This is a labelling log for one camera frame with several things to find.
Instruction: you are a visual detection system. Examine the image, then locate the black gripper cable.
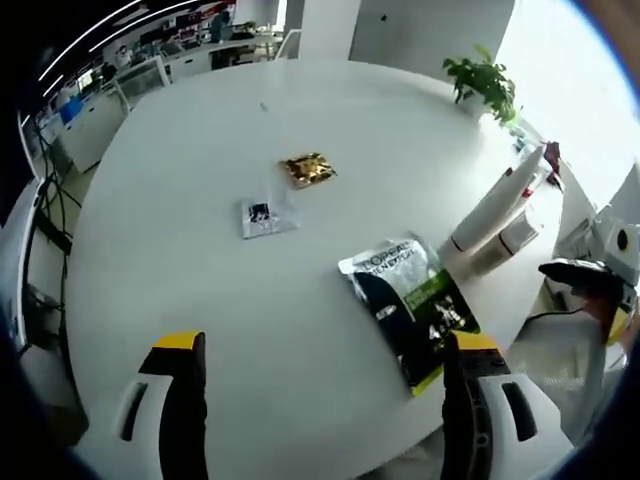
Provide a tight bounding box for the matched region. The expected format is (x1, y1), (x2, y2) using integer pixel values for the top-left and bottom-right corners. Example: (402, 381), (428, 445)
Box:
(524, 305), (587, 322)

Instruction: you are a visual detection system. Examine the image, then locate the black green skincare sachet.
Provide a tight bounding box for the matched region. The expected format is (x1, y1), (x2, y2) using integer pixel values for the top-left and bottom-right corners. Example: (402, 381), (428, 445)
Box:
(337, 237), (482, 399)

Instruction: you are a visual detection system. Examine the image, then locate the potted green plant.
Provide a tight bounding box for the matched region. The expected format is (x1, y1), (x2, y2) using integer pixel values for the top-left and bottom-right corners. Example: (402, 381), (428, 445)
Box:
(442, 43), (524, 126)

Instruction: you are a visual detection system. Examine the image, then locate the white low cabinet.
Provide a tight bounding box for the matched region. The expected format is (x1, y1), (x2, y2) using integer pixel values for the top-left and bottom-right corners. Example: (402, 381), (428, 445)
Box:
(49, 54), (174, 174)

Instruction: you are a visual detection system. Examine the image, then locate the blue storage box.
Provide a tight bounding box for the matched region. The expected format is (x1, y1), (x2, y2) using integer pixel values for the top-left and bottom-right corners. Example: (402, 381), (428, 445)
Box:
(58, 97), (85, 125)

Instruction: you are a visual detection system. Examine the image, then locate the white office desk row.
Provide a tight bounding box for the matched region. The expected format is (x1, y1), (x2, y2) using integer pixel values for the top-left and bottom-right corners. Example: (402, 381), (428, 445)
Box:
(164, 29), (301, 84)

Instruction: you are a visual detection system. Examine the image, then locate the grey office chair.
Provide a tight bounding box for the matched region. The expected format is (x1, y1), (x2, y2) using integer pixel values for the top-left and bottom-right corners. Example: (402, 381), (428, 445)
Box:
(504, 309), (606, 446)

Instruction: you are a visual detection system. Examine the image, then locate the white frame office chair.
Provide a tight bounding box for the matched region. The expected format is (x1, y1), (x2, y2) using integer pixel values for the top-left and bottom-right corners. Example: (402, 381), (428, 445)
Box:
(276, 27), (303, 62)

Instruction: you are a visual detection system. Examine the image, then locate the white mesh office chair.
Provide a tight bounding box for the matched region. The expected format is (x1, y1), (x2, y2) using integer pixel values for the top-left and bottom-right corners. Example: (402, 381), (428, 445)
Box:
(115, 55), (171, 104)

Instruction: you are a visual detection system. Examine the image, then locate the small white skincare bottle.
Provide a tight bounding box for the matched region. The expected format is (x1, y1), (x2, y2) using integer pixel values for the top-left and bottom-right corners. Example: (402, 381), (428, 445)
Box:
(487, 209), (545, 262)

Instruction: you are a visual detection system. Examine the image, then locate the tall white skincare tube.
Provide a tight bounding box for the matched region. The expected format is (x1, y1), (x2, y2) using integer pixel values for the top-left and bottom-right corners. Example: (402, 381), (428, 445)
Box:
(438, 145), (546, 275)

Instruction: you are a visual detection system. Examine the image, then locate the dark red bag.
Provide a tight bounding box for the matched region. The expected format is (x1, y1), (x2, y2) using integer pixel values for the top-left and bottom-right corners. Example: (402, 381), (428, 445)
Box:
(543, 141), (564, 189)

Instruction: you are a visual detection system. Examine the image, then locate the person's right hand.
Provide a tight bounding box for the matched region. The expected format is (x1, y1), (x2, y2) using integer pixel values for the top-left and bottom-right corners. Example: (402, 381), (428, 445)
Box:
(582, 294), (615, 342)

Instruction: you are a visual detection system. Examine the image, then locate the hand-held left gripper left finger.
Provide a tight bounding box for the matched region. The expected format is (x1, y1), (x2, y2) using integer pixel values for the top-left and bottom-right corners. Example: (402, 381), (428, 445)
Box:
(112, 329), (209, 480)

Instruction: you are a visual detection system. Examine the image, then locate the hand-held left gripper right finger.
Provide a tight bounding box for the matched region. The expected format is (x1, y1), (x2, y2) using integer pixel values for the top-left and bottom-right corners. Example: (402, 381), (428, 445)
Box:
(442, 329), (569, 480)

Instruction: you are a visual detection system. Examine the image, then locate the gold foil skincare sachet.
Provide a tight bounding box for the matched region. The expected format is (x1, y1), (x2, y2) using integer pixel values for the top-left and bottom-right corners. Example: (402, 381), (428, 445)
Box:
(277, 152), (339, 191)

